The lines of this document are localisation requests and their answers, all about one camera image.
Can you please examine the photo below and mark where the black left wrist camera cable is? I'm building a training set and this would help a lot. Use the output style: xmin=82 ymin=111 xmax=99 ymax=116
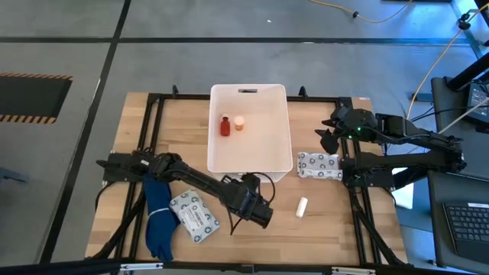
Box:
xmin=244 ymin=172 xmax=277 ymax=209

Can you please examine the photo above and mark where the white gauze roll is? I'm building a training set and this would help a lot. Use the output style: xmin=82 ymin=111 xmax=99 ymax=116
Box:
xmin=295 ymin=196 xmax=309 ymax=219

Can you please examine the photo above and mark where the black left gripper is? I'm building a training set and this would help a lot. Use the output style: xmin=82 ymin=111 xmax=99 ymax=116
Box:
xmin=228 ymin=182 xmax=274 ymax=230

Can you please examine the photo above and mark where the red medicine bottle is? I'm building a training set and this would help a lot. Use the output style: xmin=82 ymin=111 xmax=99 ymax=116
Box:
xmin=219 ymin=113 xmax=232 ymax=138

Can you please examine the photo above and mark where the patterned white packet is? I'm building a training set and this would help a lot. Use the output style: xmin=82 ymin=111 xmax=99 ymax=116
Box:
xmin=296 ymin=151 xmax=344 ymax=181

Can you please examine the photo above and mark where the beige cable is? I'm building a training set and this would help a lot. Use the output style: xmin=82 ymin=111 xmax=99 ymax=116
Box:
xmin=438 ymin=99 xmax=489 ymax=134

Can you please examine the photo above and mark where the black stand pole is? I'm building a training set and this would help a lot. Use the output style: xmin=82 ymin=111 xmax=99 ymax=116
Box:
xmin=446 ymin=51 xmax=489 ymax=91

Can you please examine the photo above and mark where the black aluminium crossbar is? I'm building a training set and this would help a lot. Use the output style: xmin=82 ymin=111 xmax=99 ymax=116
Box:
xmin=0 ymin=258 xmax=489 ymax=275

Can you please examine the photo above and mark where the grey laptop with keyboard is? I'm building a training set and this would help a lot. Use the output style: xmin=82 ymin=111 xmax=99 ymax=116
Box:
xmin=427 ymin=170 xmax=489 ymax=274

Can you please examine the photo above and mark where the hazard striped floor mat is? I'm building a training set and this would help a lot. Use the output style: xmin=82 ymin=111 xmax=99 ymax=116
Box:
xmin=0 ymin=72 xmax=73 ymax=125

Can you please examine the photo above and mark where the yellow cable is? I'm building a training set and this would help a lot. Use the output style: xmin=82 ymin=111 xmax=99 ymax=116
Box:
xmin=307 ymin=0 xmax=413 ymax=24
xmin=406 ymin=3 xmax=489 ymax=120

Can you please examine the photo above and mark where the patterned packet with barcode label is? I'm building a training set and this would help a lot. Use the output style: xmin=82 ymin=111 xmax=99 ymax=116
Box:
xmin=169 ymin=189 xmax=222 ymax=244

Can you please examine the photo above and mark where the white perforated plastic basket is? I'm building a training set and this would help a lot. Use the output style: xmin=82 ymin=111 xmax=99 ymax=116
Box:
xmin=206 ymin=83 xmax=294 ymax=183

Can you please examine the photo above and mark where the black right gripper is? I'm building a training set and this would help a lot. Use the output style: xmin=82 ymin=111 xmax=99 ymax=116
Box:
xmin=314 ymin=106 xmax=379 ymax=141

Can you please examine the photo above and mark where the black tablet screen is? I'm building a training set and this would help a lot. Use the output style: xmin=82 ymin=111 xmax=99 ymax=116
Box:
xmin=466 ymin=82 xmax=489 ymax=124

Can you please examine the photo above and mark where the black aluminium table frame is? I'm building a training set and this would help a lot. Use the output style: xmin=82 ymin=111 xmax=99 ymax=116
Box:
xmin=86 ymin=84 xmax=410 ymax=268

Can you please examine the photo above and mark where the blue rubber glove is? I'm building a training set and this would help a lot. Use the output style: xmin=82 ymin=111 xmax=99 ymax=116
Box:
xmin=143 ymin=173 xmax=180 ymax=263

